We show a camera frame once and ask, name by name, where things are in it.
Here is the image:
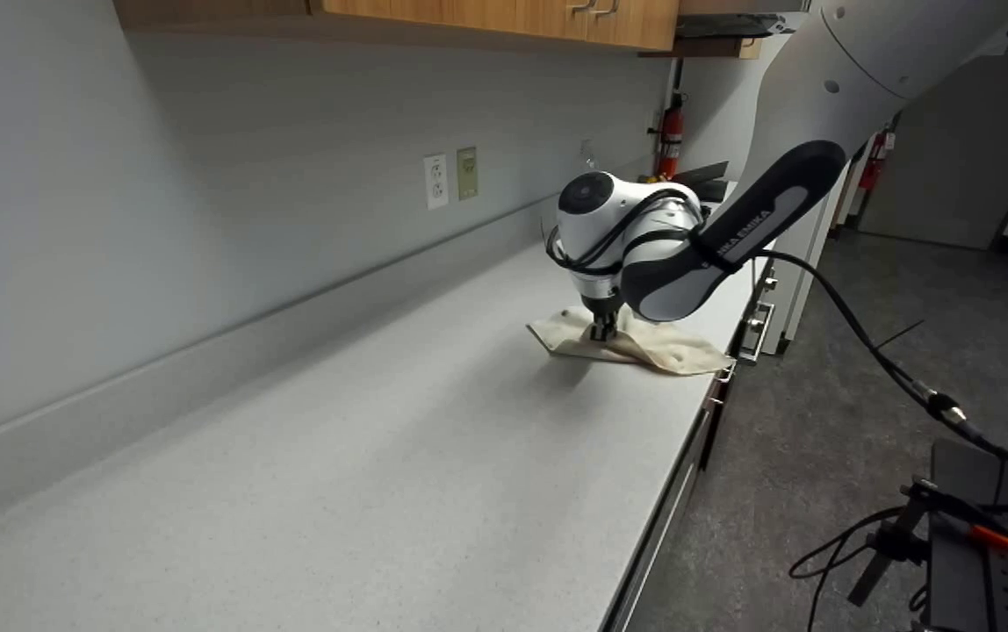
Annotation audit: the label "beige stained cloth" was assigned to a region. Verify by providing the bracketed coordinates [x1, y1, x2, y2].
[527, 307, 733, 375]

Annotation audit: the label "white wall power outlet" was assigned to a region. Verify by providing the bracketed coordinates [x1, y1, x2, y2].
[422, 155, 450, 212]

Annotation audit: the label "orange handled clamp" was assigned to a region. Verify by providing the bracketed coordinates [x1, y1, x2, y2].
[904, 483, 1008, 551]

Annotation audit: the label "wooden wall cabinet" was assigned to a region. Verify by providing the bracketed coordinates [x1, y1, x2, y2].
[113, 0, 760, 60]

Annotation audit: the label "beige wall plate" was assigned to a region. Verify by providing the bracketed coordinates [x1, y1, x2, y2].
[455, 144, 476, 199]

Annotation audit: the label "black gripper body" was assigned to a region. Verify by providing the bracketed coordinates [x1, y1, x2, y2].
[582, 298, 622, 342]

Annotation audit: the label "red fire extinguisher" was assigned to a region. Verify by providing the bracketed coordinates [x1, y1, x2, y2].
[653, 58, 683, 180]

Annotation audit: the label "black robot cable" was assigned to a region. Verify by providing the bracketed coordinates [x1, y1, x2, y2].
[540, 190, 1008, 471]

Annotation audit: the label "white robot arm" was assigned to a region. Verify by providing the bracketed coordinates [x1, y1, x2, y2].
[543, 0, 1008, 342]

